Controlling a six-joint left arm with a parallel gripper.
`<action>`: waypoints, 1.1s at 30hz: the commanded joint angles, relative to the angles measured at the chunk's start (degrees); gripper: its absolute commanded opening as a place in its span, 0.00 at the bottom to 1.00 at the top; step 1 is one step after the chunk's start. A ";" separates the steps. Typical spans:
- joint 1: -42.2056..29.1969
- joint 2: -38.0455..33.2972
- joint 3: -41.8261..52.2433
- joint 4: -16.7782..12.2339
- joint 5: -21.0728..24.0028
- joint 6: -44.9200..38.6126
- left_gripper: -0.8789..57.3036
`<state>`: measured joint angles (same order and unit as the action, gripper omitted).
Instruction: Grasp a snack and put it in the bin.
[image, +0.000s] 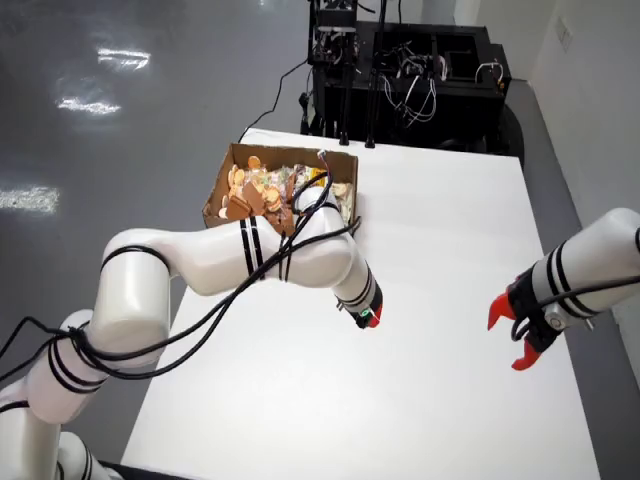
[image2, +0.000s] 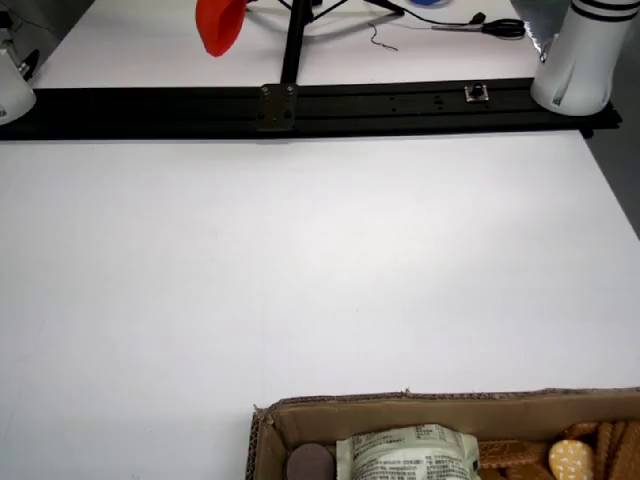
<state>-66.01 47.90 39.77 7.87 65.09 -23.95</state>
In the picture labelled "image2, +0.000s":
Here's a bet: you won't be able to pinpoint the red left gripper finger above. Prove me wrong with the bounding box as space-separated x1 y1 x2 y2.
194 0 247 58

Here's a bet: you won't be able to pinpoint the pale green printed snack packet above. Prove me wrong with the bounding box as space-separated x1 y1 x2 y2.
334 422 482 480

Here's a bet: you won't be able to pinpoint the small black button module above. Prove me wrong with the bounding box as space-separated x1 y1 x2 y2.
463 82 491 105

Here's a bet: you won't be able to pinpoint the brown cardboard box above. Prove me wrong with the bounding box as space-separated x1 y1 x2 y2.
248 385 640 480

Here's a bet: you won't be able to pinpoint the plain brown round cookie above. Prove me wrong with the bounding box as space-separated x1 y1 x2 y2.
285 442 336 480

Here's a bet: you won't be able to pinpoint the rectangular caramel biscuit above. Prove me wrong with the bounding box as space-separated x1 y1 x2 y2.
477 438 549 470

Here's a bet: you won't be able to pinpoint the yellow sesame oval cookie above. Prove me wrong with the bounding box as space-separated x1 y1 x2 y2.
548 438 596 480

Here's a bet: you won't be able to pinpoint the ribbed caramel biscuit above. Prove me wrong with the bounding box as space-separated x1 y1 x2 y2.
609 419 640 480
593 422 615 480

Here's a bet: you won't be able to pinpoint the black camera stand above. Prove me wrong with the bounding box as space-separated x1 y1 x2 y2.
244 0 407 89

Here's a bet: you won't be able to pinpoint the grey metal bracket plate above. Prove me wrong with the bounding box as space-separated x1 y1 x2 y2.
257 83 300 133

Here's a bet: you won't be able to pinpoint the thin black wire scrap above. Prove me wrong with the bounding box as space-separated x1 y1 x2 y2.
368 22 400 53

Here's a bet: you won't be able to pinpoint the black aluminium rail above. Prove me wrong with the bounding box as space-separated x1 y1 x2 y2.
0 77 624 142

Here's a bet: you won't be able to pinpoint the black cable with plug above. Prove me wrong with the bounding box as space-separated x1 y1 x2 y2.
364 0 487 27

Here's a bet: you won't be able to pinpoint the black handled scissors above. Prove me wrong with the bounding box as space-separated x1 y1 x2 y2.
430 18 527 39

